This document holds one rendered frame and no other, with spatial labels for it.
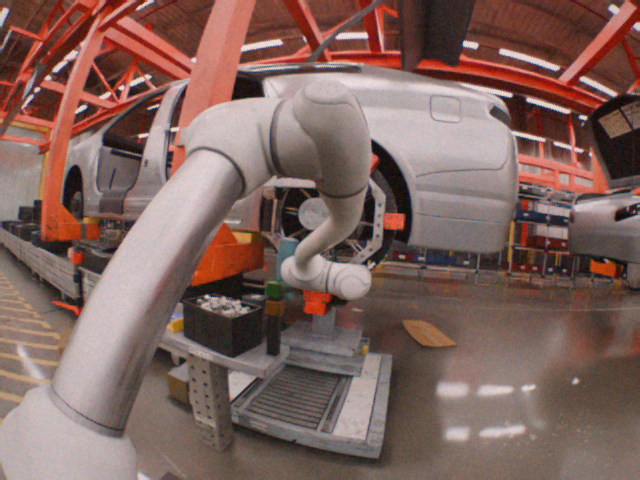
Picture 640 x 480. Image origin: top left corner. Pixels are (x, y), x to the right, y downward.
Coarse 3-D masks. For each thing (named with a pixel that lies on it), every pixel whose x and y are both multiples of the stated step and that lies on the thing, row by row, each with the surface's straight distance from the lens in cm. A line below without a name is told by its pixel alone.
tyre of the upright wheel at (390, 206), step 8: (376, 168) 137; (376, 176) 135; (376, 184) 134; (384, 184) 134; (384, 192) 133; (392, 192) 135; (392, 200) 133; (392, 208) 132; (280, 232) 144; (384, 232) 132; (392, 232) 132; (384, 240) 132; (392, 240) 133; (384, 248) 132; (376, 256) 133; (384, 256) 134; (376, 264) 134
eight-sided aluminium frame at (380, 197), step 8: (376, 192) 125; (280, 200) 140; (376, 200) 124; (384, 200) 124; (280, 208) 140; (376, 208) 124; (384, 208) 125; (272, 216) 141; (376, 216) 124; (272, 224) 136; (376, 224) 124; (272, 232) 136; (376, 232) 124; (272, 240) 136; (376, 240) 124; (368, 248) 124; (376, 248) 124; (360, 256) 125; (368, 256) 125
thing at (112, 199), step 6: (108, 192) 275; (114, 192) 265; (120, 192) 256; (126, 192) 249; (102, 198) 281; (108, 198) 271; (114, 198) 261; (120, 198) 252; (102, 204) 277; (108, 204) 267; (114, 204) 257; (120, 204) 249; (102, 210) 277; (108, 210) 266; (114, 210) 257; (120, 210) 249
